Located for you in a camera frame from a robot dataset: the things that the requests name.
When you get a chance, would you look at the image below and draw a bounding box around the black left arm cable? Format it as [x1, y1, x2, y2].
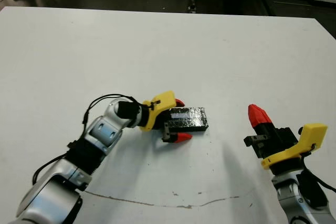
[31, 93, 144, 185]

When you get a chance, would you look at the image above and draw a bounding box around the yellow right wrist camera mount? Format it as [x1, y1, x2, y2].
[260, 123, 329, 170]

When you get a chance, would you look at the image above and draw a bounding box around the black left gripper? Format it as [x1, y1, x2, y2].
[152, 98, 193, 144]

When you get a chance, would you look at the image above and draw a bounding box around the yellow wrist camera mount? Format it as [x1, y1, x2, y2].
[260, 123, 329, 170]
[138, 90, 176, 132]

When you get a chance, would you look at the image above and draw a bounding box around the black camera box lid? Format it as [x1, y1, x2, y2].
[165, 106, 210, 133]

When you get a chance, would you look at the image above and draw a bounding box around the yellow left wrist camera mount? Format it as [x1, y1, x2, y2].
[138, 90, 176, 132]

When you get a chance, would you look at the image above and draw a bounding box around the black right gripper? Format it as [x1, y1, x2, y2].
[243, 104, 299, 159]

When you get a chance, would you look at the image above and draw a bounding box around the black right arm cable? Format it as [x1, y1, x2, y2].
[298, 144, 336, 194]

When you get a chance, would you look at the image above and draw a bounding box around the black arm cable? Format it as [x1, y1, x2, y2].
[298, 144, 336, 194]
[31, 93, 144, 185]

